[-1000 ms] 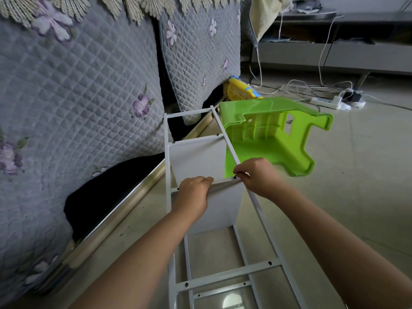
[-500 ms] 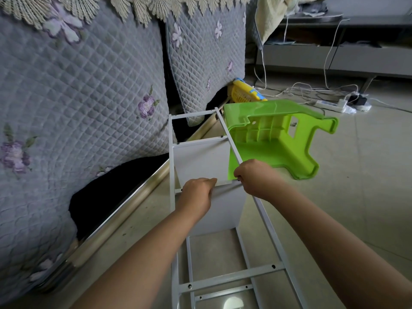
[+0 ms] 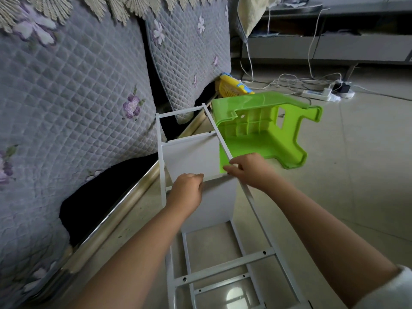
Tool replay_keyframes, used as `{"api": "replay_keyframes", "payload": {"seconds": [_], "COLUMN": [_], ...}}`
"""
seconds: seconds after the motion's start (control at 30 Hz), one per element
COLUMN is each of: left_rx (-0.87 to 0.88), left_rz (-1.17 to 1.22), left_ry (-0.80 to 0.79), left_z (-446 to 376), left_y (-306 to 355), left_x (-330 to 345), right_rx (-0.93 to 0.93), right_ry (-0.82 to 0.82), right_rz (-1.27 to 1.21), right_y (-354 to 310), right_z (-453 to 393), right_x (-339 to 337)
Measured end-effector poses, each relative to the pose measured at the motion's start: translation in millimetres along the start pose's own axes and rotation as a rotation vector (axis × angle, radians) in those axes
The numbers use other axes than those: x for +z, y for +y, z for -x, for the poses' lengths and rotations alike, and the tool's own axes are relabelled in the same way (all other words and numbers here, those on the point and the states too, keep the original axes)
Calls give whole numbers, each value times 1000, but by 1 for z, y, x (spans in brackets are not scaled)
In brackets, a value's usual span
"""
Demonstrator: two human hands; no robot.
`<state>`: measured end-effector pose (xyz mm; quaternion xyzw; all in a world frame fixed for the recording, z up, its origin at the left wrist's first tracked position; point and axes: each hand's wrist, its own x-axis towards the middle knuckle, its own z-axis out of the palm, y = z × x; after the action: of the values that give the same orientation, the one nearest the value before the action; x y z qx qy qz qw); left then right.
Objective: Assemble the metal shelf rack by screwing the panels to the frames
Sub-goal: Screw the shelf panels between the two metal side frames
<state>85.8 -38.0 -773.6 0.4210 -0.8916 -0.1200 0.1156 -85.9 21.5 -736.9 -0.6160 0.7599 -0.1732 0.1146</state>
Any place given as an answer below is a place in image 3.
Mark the grey textured furniture cover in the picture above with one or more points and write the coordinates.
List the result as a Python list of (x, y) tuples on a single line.
[(71, 119)]

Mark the person's left forearm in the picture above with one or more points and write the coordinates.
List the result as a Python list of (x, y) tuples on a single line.
[(135, 267)]

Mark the person's right hand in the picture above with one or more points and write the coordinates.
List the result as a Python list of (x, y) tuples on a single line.
[(252, 171)]

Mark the person's right forearm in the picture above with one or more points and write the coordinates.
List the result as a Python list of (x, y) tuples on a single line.
[(328, 235)]

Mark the grey marble TV cabinet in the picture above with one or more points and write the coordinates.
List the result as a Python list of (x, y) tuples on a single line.
[(335, 45)]

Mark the yellow plastic basket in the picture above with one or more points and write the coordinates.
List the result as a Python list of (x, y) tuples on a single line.
[(233, 85)]

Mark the white metal frame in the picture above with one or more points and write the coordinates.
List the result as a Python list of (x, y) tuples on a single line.
[(222, 281), (225, 265)]

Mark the long white power strip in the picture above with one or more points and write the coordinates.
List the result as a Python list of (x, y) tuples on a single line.
[(315, 94)]

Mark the chrome metal base rail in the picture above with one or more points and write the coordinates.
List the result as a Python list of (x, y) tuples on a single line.
[(109, 222)]

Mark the white wooden board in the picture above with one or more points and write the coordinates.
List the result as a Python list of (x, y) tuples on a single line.
[(190, 154), (215, 206)]

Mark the pile of pale cloth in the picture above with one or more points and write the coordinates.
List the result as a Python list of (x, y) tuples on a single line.
[(252, 13)]

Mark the green plastic stool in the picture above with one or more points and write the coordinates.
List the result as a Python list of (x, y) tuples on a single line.
[(257, 125)]

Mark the white power strip with plugs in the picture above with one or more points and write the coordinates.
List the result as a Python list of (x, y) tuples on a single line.
[(343, 88)]

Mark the person's white shirt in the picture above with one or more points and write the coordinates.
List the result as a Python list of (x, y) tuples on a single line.
[(386, 291)]

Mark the person's left hand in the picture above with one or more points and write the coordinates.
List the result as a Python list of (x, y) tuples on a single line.
[(185, 195)]

